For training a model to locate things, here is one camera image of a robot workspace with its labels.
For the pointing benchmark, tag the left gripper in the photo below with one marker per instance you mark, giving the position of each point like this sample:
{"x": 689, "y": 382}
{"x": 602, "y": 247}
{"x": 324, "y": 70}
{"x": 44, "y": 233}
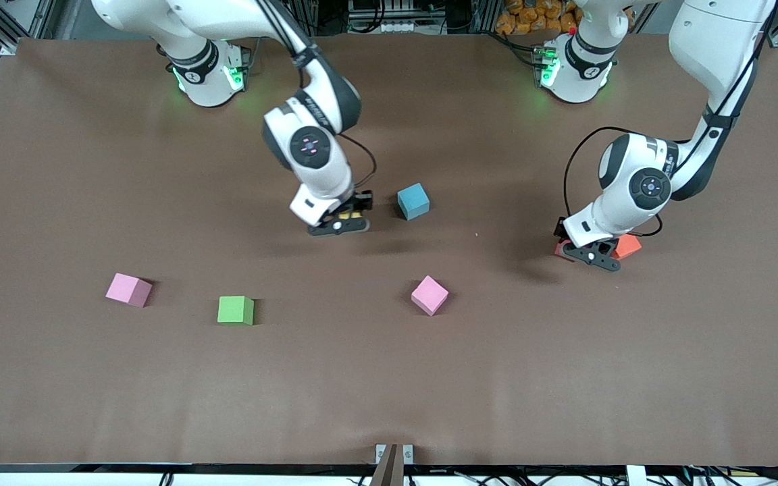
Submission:
{"x": 560, "y": 231}

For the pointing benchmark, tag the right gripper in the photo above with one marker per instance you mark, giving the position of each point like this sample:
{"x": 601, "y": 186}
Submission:
{"x": 362, "y": 201}

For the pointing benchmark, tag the red foam block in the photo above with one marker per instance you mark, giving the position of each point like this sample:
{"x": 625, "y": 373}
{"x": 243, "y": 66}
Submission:
{"x": 560, "y": 250}

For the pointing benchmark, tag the yellow foam block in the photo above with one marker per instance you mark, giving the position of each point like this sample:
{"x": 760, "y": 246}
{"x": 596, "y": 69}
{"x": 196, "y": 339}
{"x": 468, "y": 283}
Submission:
{"x": 352, "y": 214}

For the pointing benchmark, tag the blue foam block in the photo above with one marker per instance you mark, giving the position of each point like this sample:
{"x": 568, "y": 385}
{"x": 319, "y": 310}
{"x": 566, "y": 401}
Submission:
{"x": 414, "y": 202}

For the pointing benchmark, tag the green foam block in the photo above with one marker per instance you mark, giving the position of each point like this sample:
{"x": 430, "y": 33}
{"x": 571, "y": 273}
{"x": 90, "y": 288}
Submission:
{"x": 235, "y": 310}

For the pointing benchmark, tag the pale pink foam block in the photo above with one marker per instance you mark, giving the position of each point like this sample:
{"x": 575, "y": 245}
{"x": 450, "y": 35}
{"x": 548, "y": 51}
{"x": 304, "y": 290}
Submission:
{"x": 125, "y": 289}

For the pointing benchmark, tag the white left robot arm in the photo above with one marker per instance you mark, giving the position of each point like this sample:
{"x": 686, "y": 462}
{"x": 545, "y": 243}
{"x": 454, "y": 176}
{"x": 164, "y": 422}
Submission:
{"x": 713, "y": 34}

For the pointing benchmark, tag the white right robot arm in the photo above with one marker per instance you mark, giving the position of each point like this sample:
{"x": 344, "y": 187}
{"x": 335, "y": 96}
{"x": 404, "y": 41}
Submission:
{"x": 193, "y": 13}

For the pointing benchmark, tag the orange foam block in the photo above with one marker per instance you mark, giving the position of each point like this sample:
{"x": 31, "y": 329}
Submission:
{"x": 630, "y": 247}

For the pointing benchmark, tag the bright pink foam block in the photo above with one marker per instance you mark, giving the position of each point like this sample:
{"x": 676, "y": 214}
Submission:
{"x": 429, "y": 295}

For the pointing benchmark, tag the brown table mat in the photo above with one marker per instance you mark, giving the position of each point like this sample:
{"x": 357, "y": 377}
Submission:
{"x": 389, "y": 378}

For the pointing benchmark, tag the long white power strip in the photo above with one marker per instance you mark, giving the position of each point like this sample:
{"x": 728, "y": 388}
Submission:
{"x": 389, "y": 27}

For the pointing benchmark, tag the bag of orange items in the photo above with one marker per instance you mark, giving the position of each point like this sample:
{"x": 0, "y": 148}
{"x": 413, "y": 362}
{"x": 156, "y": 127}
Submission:
{"x": 531, "y": 17}

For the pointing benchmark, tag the grey bracket with brown post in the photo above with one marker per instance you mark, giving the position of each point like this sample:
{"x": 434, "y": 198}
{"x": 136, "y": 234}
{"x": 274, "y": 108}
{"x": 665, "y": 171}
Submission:
{"x": 394, "y": 462}

